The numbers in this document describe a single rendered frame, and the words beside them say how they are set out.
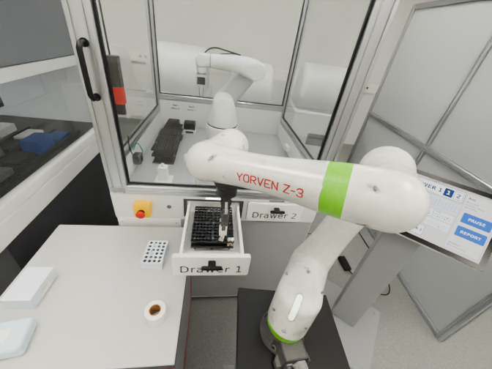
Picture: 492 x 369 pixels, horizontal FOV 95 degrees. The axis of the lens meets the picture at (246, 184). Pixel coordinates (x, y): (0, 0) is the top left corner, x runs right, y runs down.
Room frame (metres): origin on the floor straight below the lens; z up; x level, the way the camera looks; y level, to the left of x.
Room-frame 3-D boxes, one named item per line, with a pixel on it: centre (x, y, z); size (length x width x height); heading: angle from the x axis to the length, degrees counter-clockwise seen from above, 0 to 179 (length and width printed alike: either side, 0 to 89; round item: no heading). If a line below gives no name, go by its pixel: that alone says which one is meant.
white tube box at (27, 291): (0.40, 0.69, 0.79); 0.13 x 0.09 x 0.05; 10
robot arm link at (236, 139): (0.64, 0.07, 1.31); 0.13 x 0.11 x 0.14; 157
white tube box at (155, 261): (0.62, 0.34, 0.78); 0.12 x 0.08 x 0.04; 8
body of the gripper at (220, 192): (0.65, 0.06, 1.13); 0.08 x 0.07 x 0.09; 10
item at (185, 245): (0.75, 0.12, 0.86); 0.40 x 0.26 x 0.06; 10
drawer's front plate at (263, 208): (0.91, -0.17, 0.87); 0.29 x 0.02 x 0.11; 100
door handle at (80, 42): (0.76, 0.56, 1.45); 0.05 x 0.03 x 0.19; 10
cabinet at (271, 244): (1.34, 0.18, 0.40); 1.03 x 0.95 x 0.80; 100
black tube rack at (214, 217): (0.74, 0.12, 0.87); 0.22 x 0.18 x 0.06; 10
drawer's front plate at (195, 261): (0.54, 0.08, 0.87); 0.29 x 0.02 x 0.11; 100
